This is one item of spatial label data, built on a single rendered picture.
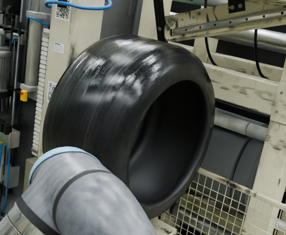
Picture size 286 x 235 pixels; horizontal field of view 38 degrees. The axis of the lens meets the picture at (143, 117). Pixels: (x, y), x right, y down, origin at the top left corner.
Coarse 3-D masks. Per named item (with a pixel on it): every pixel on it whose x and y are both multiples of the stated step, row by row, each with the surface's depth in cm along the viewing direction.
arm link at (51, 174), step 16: (48, 160) 67; (64, 160) 65; (80, 160) 64; (96, 160) 68; (32, 176) 69; (48, 176) 64; (64, 176) 61; (80, 176) 60; (32, 192) 64; (48, 192) 62; (16, 208) 64; (32, 208) 62; (48, 208) 61; (0, 224) 64; (16, 224) 62; (32, 224) 61; (48, 224) 61
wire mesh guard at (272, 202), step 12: (192, 180) 163; (216, 180) 155; (228, 180) 153; (216, 192) 157; (252, 192) 146; (264, 204) 145; (276, 204) 141; (204, 216) 161; (252, 216) 148; (240, 228) 152; (276, 228) 143
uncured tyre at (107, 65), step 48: (96, 48) 120; (144, 48) 116; (96, 96) 108; (144, 96) 109; (192, 96) 149; (48, 144) 117; (96, 144) 106; (144, 144) 161; (192, 144) 153; (144, 192) 149
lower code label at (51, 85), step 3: (48, 81) 146; (48, 84) 146; (51, 84) 145; (54, 84) 144; (48, 87) 147; (51, 87) 146; (54, 87) 144; (48, 90) 147; (51, 90) 146; (48, 93) 147; (51, 93) 146; (48, 96) 147; (48, 99) 147
